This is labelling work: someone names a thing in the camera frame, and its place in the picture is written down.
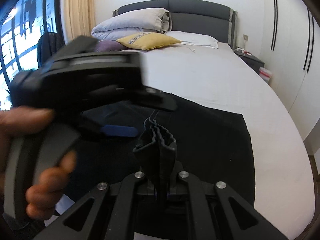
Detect grey padded headboard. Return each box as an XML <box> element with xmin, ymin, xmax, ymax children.
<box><xmin>113</xmin><ymin>0</ymin><xmax>237</xmax><ymax>49</ymax></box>

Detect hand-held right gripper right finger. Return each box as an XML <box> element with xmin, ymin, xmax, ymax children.
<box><xmin>170</xmin><ymin>160</ymin><xmax>288</xmax><ymax>240</ymax></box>

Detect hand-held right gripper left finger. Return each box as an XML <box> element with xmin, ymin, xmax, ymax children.
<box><xmin>32</xmin><ymin>171</ymin><xmax>157</xmax><ymax>240</ymax></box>

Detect white pillow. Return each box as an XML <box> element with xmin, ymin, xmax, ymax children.
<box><xmin>165</xmin><ymin>31</ymin><xmax>219</xmax><ymax>49</ymax></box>

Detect yellow cushion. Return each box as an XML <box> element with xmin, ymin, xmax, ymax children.
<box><xmin>116</xmin><ymin>32</ymin><xmax>182</xmax><ymax>50</ymax></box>

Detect black pants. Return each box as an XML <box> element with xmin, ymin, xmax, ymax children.
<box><xmin>54</xmin><ymin>92</ymin><xmax>256</xmax><ymax>207</ymax></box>

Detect white bin with red band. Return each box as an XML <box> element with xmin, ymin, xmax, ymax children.
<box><xmin>259</xmin><ymin>67</ymin><xmax>272</xmax><ymax>84</ymax></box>

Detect purple cushion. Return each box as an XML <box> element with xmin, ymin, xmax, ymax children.
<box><xmin>94</xmin><ymin>40</ymin><xmax>130</xmax><ymax>52</ymax></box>

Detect white wardrobe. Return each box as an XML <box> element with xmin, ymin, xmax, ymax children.
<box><xmin>260</xmin><ymin>0</ymin><xmax>320</xmax><ymax>155</ymax></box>

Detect beige curtain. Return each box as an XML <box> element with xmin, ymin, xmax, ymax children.
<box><xmin>64</xmin><ymin>0</ymin><xmax>97</xmax><ymax>40</ymax></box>

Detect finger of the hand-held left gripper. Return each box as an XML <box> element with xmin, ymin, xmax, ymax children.
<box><xmin>80</xmin><ymin>110</ymin><xmax>140</xmax><ymax>138</ymax></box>
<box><xmin>140</xmin><ymin>88</ymin><xmax>177</xmax><ymax>112</ymax></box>

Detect folded white duvet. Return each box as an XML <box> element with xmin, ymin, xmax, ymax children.
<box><xmin>91</xmin><ymin>8</ymin><xmax>170</xmax><ymax>42</ymax></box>

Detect white bed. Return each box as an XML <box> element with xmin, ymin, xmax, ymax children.
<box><xmin>45</xmin><ymin>41</ymin><xmax>316</xmax><ymax>240</ymax></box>

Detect person's left hand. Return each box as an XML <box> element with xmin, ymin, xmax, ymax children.
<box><xmin>0</xmin><ymin>106</ymin><xmax>77</xmax><ymax>227</ymax></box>

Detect black framed window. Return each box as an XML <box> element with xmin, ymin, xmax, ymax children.
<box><xmin>0</xmin><ymin>0</ymin><xmax>63</xmax><ymax>110</ymax></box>

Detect dark grey nightstand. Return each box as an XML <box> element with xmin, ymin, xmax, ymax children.
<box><xmin>234</xmin><ymin>47</ymin><xmax>265</xmax><ymax>74</ymax></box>

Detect black jacket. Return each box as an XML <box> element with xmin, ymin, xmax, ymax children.
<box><xmin>37</xmin><ymin>32</ymin><xmax>65</xmax><ymax>68</ymax></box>

